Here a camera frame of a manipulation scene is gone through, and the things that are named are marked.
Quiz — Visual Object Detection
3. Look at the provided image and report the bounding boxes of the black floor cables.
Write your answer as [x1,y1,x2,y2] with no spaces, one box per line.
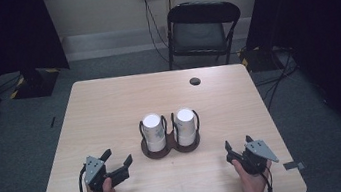
[249,47,306,112]

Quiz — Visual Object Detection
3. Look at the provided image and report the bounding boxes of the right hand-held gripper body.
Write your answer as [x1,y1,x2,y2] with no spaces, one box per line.
[231,137,281,179]

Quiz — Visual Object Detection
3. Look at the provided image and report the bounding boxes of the dark brown double cup holder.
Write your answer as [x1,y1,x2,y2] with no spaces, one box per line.
[136,107,206,162]

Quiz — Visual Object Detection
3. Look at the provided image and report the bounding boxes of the black stand base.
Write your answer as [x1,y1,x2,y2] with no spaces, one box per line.
[238,42,286,76]
[6,64,64,102]

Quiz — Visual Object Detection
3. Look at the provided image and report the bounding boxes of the grey tape strip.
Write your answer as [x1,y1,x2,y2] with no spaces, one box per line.
[282,159,306,173]

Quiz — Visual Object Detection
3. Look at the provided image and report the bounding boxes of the person's right hand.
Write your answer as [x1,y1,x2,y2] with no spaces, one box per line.
[231,154,277,192]

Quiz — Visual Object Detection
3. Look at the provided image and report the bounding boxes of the black wall socket cable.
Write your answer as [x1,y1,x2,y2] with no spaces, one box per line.
[142,0,172,66]

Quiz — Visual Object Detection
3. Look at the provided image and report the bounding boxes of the small black floor object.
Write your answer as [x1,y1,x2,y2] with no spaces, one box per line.
[48,115,58,129]

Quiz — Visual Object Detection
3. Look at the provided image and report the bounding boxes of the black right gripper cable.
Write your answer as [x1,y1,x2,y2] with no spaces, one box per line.
[258,164,275,192]

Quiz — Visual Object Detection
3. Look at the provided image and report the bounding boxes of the black table grommet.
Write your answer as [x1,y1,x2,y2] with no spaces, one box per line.
[188,76,202,87]

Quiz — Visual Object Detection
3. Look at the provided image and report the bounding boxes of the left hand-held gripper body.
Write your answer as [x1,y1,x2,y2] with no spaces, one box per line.
[80,150,133,192]

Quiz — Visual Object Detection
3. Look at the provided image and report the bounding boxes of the black folding chair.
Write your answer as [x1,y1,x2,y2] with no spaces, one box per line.
[160,0,249,74]

